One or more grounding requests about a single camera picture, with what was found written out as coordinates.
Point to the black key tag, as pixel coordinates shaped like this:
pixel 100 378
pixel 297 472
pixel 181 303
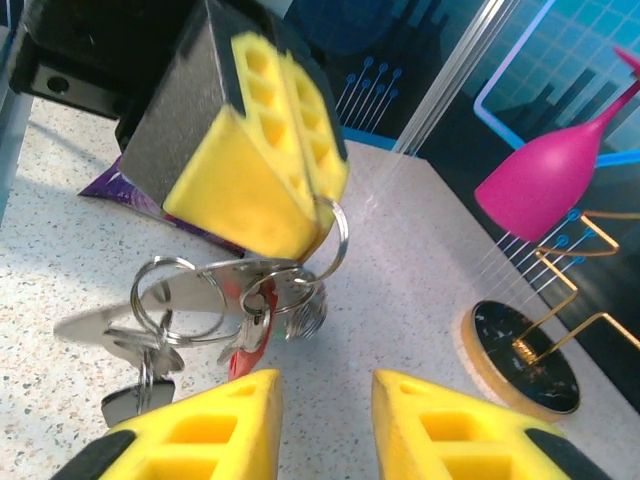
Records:
pixel 120 405

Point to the pink wine glass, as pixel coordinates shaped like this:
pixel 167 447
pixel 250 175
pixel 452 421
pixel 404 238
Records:
pixel 540 185

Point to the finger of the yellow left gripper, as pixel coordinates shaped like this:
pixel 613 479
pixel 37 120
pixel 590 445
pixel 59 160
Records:
pixel 225 175
pixel 325 150

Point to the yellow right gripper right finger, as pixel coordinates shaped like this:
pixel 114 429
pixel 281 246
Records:
pixel 450 440

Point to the key with red tag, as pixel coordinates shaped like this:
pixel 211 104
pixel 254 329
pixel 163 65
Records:
pixel 250 345

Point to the purple candy bag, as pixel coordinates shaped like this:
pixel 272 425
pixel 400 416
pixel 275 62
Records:
pixel 115 190

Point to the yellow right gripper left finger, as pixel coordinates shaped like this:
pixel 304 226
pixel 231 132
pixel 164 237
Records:
pixel 200 435

